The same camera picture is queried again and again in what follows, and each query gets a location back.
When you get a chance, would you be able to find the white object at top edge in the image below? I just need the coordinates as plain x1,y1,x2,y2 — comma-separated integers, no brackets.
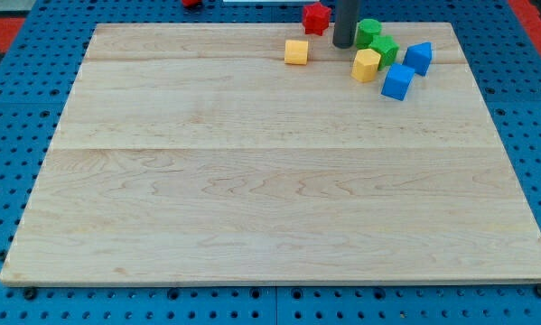
222,0,312,5

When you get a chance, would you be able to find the green star block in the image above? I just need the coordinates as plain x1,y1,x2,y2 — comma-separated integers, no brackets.
368,35,399,70

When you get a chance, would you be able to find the yellow heart block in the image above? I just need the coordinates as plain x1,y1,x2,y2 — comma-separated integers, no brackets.
284,40,309,65

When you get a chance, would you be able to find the red block at top edge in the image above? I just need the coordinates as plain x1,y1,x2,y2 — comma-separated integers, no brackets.
181,0,202,8

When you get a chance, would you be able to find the wooden board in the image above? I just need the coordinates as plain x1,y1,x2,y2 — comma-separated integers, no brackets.
0,23,541,287

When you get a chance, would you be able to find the blue triangle block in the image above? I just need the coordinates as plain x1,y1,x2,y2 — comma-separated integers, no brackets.
403,42,433,77

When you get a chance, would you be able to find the green cylinder block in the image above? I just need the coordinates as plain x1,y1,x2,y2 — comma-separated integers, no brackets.
355,18,382,50

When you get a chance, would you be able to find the red star block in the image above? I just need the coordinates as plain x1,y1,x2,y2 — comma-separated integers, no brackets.
302,1,331,36

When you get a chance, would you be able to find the blue cube block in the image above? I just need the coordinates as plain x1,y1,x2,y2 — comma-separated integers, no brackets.
381,63,415,101

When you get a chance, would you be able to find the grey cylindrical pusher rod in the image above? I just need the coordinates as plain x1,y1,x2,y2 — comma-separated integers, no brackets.
332,0,360,49

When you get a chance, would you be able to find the yellow hexagon block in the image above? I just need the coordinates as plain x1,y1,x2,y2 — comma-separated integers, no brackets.
350,49,381,83

